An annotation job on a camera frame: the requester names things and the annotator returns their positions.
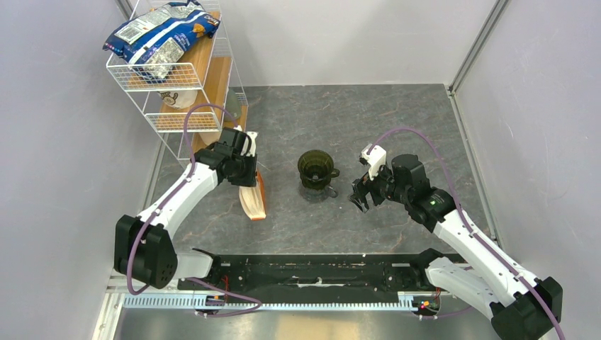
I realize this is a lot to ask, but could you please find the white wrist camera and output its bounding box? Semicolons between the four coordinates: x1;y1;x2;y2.
234;125;258;157
359;144;386;180

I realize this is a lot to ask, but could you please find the aluminium corner frame post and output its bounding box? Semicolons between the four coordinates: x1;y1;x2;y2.
447;0;510;95

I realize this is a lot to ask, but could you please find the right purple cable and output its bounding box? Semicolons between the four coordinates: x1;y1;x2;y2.
368;126;564;340

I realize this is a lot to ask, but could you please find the white cable duct strip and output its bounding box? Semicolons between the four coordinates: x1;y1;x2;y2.
123;292;429;312

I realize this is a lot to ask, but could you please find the dark green coffee dripper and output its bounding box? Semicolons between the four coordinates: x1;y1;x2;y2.
297;149;340;191

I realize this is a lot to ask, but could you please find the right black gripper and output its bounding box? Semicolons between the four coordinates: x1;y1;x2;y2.
347;159;410;213

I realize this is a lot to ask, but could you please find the blue snack bag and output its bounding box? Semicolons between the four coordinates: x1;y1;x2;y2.
102;1;221;84

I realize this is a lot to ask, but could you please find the grey green cone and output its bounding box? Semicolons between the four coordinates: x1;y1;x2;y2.
225;89;242;122

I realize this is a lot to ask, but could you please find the white wire wooden shelf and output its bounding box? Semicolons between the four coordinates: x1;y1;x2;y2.
106;1;248;164

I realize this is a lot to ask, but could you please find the purple cable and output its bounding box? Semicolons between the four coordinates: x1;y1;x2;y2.
368;126;564;340
126;103;264;319

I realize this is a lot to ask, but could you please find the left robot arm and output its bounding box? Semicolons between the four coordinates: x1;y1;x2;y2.
113;127;258;290

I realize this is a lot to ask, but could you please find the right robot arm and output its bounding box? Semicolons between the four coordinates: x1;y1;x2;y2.
349;147;565;339

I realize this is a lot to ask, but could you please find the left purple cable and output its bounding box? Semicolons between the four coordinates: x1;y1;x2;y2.
126;103;264;319

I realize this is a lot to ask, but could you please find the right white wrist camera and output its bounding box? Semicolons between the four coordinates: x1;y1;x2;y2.
359;144;386;180

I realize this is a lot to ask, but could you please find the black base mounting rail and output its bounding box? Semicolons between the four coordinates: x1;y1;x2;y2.
204;254;437;305

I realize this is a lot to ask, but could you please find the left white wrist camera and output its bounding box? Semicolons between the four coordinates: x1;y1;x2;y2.
234;125;258;157

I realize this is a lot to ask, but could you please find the clear glass coffee server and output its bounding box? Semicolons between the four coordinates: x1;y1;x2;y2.
298;183;339;203

